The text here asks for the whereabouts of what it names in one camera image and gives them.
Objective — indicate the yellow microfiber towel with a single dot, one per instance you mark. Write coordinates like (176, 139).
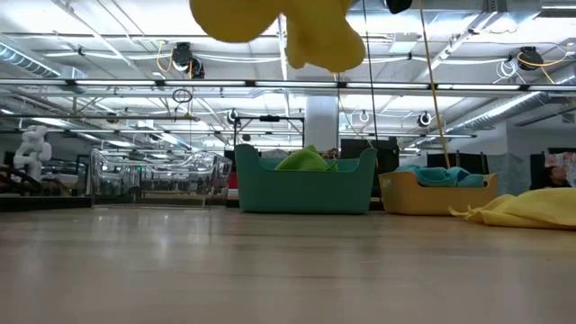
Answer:
(315, 31)
(531, 209)

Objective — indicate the blue microfiber towel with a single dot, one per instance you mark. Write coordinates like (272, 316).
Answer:
(438, 176)
(473, 181)

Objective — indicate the white pillar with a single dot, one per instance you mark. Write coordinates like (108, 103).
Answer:
(321, 121)

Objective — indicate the black cabinet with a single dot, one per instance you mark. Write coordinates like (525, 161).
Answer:
(388, 157)

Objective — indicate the black partition panel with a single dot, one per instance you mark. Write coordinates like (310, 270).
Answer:
(468, 163)

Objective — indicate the yellow plastic basket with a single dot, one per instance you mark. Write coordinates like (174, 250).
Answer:
(427, 198)

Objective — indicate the teal plastic basket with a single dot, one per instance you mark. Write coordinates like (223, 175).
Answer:
(306, 193)

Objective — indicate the floral patterned cloth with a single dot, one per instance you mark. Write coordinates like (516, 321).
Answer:
(562, 159)

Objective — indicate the person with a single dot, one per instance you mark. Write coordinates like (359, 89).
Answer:
(555, 176)

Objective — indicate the long ceiling light bar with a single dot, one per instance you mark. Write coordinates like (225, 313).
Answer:
(135, 83)

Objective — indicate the clear plastic basket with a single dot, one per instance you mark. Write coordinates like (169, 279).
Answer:
(180, 175)

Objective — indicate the white robot figure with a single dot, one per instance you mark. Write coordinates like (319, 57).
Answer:
(32, 150)

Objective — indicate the silver ventilation duct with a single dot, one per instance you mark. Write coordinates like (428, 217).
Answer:
(27, 60)

